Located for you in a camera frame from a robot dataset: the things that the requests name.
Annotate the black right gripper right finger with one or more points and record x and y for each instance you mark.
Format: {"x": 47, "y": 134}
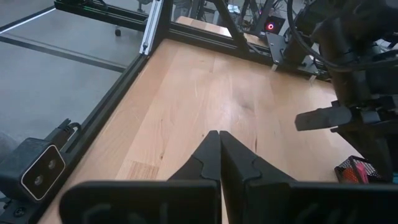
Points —
{"x": 311, "y": 205}

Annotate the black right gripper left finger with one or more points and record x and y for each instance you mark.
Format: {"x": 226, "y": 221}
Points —
{"x": 140, "y": 202}

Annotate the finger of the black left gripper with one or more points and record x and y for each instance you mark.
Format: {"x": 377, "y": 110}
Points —
{"x": 370, "y": 155}

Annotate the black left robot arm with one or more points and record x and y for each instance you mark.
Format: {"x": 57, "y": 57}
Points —
{"x": 342, "y": 46}

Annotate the black mesh desk organizer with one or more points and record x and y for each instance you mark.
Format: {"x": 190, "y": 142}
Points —
{"x": 372, "y": 170}

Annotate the black chair caster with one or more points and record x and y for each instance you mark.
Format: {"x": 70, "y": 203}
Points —
{"x": 117, "y": 31}

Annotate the black stereo camera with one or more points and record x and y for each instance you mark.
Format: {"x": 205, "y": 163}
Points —
{"x": 31, "y": 168}

